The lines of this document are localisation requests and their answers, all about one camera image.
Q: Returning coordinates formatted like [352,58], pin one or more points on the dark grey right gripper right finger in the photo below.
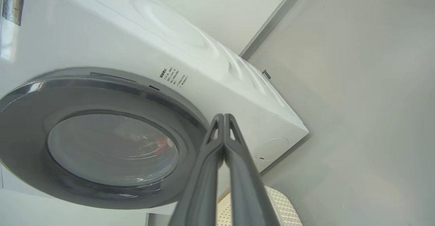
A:
[248,192]

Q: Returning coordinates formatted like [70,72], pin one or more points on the cream perforated laundry basket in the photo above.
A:
[285,209]

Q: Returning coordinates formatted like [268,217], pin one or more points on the silver rating label sticker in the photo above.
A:
[13,5]

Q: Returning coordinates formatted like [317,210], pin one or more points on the white front-load washing machine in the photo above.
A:
[112,32]

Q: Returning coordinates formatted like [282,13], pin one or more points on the grey round glass washer door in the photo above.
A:
[30,124]

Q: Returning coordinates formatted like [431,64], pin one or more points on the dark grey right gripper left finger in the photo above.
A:
[200,192]

